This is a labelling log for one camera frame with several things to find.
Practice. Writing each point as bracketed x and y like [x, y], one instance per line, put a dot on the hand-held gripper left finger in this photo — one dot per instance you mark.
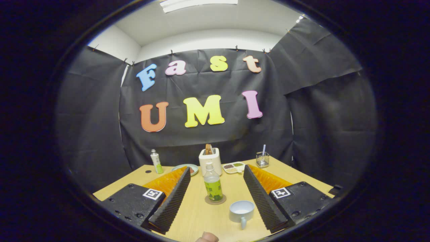
[171, 205]

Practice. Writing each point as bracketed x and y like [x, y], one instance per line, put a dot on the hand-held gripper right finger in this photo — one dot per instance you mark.
[260, 201]

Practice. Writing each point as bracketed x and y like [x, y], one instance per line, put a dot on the pale blue cup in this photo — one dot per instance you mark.
[242, 215]

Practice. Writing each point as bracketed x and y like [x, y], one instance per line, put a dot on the round brown coaster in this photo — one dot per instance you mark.
[215, 203]

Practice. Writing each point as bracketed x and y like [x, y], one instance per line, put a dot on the clear juice bottle green label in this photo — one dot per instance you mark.
[214, 190]

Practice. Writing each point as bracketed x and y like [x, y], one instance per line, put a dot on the white and green bottle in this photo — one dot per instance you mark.
[157, 163]

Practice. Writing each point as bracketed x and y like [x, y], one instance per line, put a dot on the wooden table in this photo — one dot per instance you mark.
[198, 215]

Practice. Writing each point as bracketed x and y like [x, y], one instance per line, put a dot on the white divided snack tray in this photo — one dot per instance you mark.
[233, 167]

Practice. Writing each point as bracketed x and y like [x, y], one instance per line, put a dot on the pale green plate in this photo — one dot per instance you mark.
[195, 166]

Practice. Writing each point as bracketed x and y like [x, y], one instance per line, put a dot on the cream toaster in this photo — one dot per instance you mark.
[211, 157]

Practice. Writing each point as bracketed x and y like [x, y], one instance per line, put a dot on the bread slice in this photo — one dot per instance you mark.
[209, 149]

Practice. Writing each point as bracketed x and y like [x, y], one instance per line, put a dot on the black table clamp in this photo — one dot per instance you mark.
[335, 190]

